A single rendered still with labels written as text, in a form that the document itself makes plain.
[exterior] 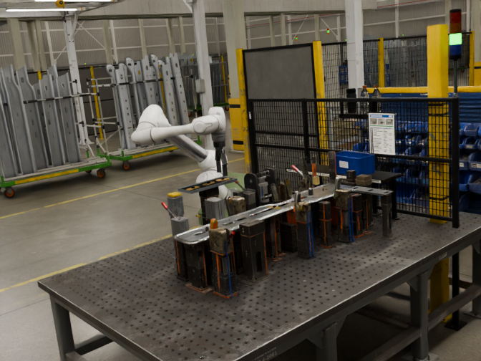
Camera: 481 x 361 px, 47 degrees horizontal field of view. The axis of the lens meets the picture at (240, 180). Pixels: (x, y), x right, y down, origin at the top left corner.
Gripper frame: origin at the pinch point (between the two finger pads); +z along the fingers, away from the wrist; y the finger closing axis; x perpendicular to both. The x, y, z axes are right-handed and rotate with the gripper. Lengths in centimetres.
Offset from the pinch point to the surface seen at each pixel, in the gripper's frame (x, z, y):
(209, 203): -16.6, 11.3, 26.8
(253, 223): -1, 18, 59
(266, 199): 27.0, 21.4, 3.6
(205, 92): 160, -12, -672
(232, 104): 234, 21, -748
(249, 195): 12.2, 13.8, 14.5
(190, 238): -35, 21, 56
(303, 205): 36, 18, 44
